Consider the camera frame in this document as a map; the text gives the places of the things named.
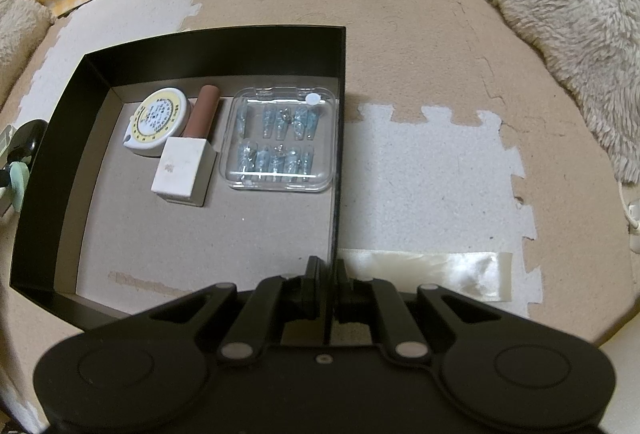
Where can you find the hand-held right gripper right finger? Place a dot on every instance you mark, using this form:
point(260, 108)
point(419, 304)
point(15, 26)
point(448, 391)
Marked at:
point(343, 289)

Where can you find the black cardboard box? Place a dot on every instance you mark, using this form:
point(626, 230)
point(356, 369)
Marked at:
point(220, 51)

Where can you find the glossy cream tape strip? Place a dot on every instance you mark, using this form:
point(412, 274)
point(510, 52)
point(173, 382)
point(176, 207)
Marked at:
point(450, 271)

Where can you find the round yellow tape measure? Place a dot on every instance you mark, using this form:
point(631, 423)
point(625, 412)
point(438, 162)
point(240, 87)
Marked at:
point(157, 116)

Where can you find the clear plastic nail tip box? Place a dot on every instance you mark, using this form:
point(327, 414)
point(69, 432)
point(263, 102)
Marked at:
point(275, 138)

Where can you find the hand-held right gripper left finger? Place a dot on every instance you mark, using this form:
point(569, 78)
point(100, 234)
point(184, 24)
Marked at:
point(312, 286)

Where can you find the black oval case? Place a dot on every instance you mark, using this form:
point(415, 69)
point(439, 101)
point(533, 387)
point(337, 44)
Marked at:
point(32, 138)

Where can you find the mint green round case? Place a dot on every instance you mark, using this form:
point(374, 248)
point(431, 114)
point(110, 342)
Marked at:
point(17, 181)

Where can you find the fluffy white cushion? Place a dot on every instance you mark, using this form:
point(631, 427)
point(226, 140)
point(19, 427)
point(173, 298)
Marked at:
point(20, 33)
point(565, 13)

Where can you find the interlocking foam floor mat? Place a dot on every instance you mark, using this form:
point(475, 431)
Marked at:
point(425, 63)

